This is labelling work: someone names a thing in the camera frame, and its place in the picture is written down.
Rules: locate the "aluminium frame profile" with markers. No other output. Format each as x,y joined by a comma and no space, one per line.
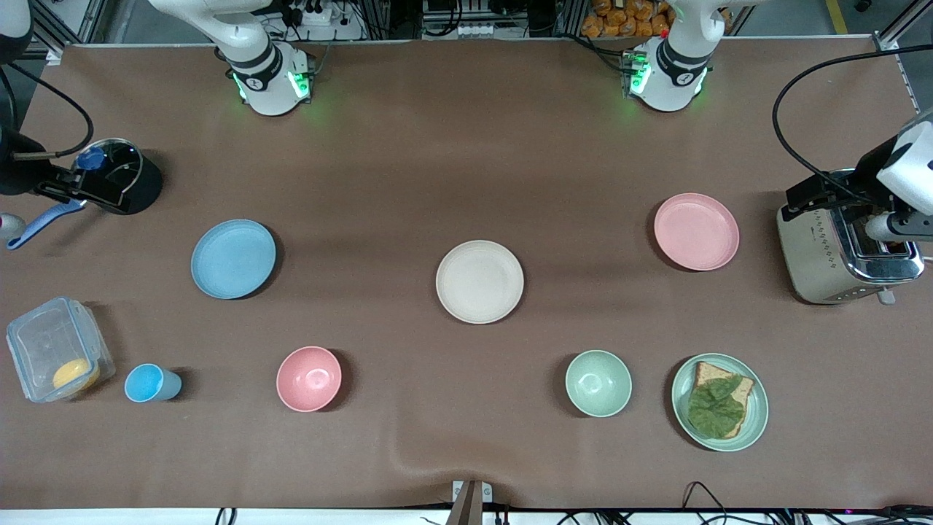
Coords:
900,29
62,25

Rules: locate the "green plate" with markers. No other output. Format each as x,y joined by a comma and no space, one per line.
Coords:
758,412

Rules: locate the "white power strip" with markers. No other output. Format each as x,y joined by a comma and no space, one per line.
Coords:
479,30

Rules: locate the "metal camera bracket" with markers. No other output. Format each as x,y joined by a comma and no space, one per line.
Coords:
472,503

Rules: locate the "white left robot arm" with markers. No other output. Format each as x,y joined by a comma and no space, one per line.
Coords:
674,73

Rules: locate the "blue plate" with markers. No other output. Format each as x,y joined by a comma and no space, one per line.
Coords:
233,259

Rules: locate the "toast bread slice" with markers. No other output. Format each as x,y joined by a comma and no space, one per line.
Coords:
711,372

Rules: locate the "pile of orange buns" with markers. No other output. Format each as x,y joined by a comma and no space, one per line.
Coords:
627,18

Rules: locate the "blue cup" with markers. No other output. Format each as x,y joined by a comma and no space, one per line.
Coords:
149,383

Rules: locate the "pink plate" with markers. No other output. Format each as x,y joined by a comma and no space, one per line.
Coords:
696,232

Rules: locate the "brown table cloth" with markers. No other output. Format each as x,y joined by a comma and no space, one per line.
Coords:
437,160

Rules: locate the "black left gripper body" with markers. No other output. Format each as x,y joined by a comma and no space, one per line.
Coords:
865,173

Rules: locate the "green lettuce leaf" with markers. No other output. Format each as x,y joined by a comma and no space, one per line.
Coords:
718,412

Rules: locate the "glass lid with blue knob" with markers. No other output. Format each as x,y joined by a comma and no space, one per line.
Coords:
118,155

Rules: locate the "pink bowl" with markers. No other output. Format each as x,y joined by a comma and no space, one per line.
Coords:
309,379

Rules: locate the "yellow round food piece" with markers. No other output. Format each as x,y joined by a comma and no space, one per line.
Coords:
74,374

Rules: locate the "green bowl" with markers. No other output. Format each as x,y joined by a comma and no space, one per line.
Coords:
598,383

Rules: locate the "beige plate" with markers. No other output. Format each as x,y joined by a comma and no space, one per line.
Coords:
479,281

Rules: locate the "clear plastic container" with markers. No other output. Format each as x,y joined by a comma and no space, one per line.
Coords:
51,339

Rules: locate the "silver toaster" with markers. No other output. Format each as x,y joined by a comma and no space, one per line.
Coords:
816,255

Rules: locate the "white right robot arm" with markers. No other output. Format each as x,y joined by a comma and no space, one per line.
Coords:
264,73

